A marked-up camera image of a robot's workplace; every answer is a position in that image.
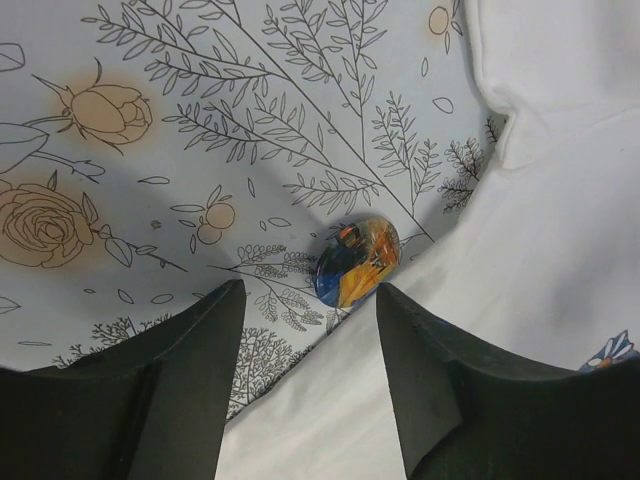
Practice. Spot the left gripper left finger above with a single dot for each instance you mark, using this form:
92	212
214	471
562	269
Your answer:
151	407

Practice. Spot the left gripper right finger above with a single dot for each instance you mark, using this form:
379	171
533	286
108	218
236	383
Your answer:
467	409

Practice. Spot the white t-shirt with daisy print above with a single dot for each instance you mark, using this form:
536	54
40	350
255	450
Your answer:
543	261

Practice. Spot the small round brooch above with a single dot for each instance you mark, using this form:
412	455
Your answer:
358	259

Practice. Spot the floral patterned table mat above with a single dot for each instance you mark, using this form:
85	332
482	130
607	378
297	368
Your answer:
151	150

